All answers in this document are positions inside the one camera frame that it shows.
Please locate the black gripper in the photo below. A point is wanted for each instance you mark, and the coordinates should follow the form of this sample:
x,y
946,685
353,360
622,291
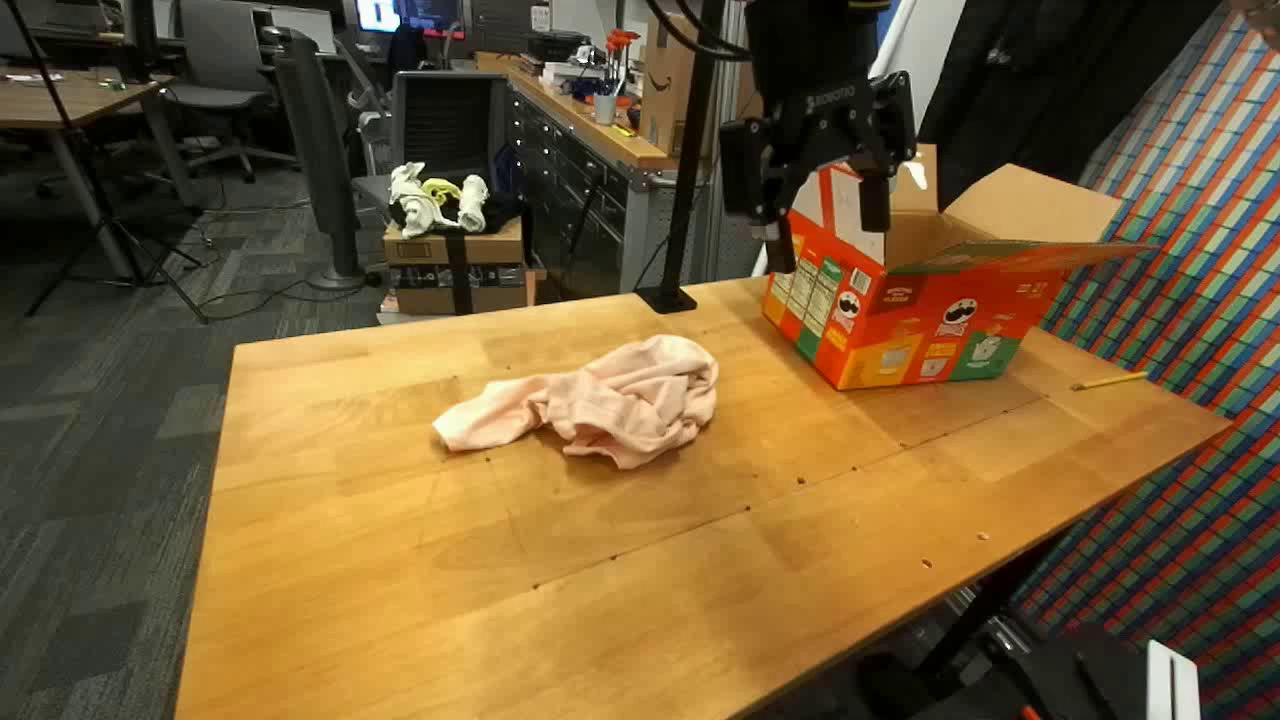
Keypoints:
x,y
816,55

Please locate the pink shirt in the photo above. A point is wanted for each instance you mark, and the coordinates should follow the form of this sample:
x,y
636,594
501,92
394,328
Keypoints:
x,y
624,394

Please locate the tall printed cardboard box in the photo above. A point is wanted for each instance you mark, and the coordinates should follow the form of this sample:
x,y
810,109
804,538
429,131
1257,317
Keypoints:
x,y
664,92

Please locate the orange Pringles cardboard box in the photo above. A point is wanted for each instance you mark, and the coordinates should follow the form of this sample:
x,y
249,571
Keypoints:
x,y
920,335

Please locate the small flat cardboard box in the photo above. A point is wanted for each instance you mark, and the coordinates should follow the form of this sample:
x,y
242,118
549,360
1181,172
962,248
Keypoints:
x,y
452,244

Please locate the black pole stand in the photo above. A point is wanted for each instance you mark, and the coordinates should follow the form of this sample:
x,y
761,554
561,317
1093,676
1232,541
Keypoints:
x,y
688,172

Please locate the white leaning pipe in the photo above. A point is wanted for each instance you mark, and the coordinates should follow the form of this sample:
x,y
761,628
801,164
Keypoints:
x,y
920,55

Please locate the black curtain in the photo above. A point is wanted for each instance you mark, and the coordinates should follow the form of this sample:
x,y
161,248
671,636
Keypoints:
x,y
1043,82

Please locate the red and white clutter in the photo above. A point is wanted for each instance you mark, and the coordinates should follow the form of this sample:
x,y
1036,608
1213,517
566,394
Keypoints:
x,y
595,73

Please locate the yellow pencil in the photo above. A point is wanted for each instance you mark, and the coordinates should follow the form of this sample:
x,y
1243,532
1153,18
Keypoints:
x,y
1110,383

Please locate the black open crate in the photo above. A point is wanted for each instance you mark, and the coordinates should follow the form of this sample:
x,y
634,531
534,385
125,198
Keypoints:
x,y
452,123

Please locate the colourful patterned backdrop cloth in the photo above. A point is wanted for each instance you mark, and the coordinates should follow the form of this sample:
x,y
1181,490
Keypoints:
x,y
1172,441

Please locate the black table leg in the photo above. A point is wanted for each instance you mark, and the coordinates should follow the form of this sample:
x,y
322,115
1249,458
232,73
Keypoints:
x,y
981,612

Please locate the bright computer monitor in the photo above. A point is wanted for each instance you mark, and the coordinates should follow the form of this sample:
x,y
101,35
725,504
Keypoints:
x,y
376,13

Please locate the grey tower fan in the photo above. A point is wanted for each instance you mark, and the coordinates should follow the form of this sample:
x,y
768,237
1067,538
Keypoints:
x,y
322,144

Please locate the black equipment under table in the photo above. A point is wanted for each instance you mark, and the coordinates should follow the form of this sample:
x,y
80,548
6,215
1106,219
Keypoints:
x,y
1053,672

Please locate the white flat device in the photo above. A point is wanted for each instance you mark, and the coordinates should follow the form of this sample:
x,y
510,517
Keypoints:
x,y
1168,681

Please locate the grey office chair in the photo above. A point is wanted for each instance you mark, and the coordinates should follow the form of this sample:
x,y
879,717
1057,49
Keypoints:
x,y
222,65

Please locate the black tripod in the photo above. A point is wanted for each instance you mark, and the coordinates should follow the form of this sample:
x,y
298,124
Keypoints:
x,y
101,202

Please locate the wooden office desk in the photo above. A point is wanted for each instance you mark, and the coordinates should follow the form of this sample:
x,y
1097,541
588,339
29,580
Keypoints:
x,y
65,103

